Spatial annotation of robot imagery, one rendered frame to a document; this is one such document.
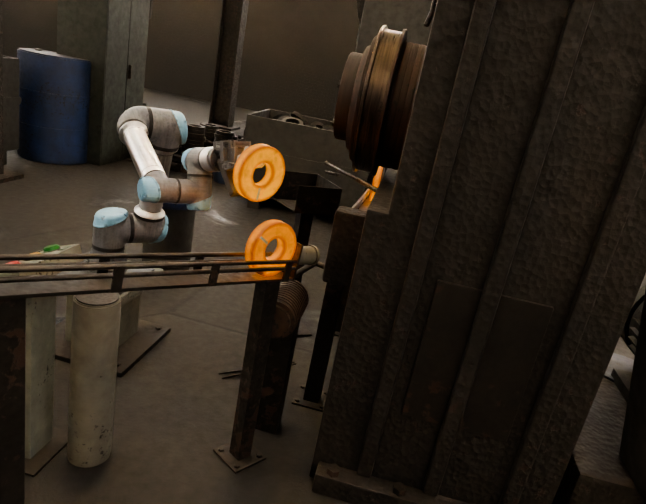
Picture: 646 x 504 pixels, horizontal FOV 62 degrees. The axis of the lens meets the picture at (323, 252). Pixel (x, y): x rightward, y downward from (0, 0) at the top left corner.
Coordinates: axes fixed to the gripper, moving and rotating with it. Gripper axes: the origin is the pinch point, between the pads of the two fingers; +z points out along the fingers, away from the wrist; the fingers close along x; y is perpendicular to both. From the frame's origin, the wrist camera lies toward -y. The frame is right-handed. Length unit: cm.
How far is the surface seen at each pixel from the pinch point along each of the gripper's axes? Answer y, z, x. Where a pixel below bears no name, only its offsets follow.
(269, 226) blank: -15.8, 7.0, -3.2
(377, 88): 21.9, 14.8, 31.7
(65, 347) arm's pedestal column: -68, -92, -23
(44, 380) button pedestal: -59, -39, -47
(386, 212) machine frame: -12.1, 29.9, 17.2
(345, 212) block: -13.9, 7.1, 26.4
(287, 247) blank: -22.4, 5.4, 4.4
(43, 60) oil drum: 85, -356, 68
